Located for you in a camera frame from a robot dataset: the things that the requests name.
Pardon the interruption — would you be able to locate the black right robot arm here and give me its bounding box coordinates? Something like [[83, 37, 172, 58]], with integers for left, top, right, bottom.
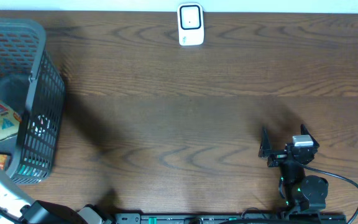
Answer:
[[258, 124, 328, 219]]

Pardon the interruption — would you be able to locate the orange tissue packet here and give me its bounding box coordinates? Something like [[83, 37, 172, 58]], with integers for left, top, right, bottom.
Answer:
[[0, 154, 10, 170]]

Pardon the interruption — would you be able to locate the grey plastic shopping basket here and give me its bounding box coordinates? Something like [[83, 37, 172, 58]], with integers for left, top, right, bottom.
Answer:
[[0, 18, 66, 184]]

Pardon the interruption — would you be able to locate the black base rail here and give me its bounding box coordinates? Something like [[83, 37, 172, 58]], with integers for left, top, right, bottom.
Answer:
[[114, 212, 347, 224]]

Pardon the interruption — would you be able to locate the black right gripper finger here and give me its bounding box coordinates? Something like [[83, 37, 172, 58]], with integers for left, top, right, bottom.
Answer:
[[258, 128, 272, 157], [300, 124, 319, 148]]

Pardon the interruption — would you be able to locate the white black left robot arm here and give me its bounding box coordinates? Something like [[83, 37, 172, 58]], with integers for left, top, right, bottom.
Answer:
[[0, 169, 116, 224]]

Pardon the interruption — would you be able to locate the white barcode scanner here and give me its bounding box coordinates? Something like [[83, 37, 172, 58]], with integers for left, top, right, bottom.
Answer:
[[177, 2, 204, 46]]

